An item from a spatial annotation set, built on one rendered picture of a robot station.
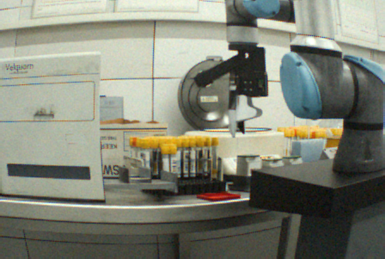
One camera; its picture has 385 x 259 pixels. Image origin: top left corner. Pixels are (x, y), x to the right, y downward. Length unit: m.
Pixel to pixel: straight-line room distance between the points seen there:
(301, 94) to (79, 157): 0.45
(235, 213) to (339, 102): 0.39
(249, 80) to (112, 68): 0.59
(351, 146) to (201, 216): 0.37
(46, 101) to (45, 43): 0.68
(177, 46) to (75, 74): 0.85
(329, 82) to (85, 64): 0.48
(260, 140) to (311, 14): 0.72
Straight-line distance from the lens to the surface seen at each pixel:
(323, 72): 1.13
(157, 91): 2.06
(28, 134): 1.25
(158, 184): 1.37
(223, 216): 1.39
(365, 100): 1.20
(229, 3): 1.53
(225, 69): 1.53
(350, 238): 1.17
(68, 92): 1.28
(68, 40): 1.95
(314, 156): 1.72
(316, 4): 1.16
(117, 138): 1.63
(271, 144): 1.81
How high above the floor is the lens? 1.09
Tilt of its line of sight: 1 degrees down
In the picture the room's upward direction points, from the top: straight up
